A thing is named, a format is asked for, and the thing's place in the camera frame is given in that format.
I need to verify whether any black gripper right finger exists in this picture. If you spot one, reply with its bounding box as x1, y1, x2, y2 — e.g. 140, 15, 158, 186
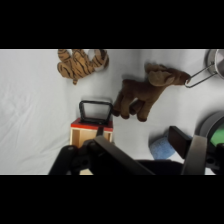
167, 125, 224, 176

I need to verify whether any wooden drawer with red front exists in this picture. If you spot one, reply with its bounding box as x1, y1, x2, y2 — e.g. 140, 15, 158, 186
69, 99, 115, 149

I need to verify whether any light blue cloth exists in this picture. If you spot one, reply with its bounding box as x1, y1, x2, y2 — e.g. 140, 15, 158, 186
148, 131, 178, 161

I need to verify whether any brown moose plush toy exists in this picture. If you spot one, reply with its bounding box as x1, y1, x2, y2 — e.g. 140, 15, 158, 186
111, 63, 192, 123

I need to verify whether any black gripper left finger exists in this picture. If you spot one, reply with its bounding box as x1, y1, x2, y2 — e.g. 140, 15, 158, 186
49, 134, 155, 176

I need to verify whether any black round object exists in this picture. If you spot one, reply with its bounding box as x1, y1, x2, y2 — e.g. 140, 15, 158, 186
195, 111, 224, 148

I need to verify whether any silver metal pot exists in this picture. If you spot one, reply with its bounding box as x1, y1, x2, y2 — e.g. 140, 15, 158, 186
184, 49, 224, 89

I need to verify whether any striped tiger plush toy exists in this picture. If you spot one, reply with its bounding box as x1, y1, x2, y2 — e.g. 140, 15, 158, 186
56, 49, 110, 86

